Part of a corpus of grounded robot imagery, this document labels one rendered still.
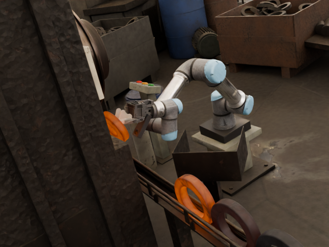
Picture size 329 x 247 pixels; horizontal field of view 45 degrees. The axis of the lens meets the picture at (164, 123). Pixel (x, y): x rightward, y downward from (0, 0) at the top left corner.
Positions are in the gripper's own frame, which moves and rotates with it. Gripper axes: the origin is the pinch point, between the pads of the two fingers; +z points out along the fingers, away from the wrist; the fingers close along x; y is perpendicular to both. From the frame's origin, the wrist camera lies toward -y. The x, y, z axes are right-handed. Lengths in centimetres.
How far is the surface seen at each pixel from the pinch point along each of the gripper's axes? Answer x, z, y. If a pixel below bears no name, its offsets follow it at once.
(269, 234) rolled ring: 85, 2, -10
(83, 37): -0.7, 11.4, 35.9
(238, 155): 45, -29, -7
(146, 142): -77, -69, -46
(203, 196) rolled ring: 59, 2, -10
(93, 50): 2.0, 8.6, 31.2
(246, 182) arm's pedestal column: -10, -98, -59
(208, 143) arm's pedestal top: -28, -82, -35
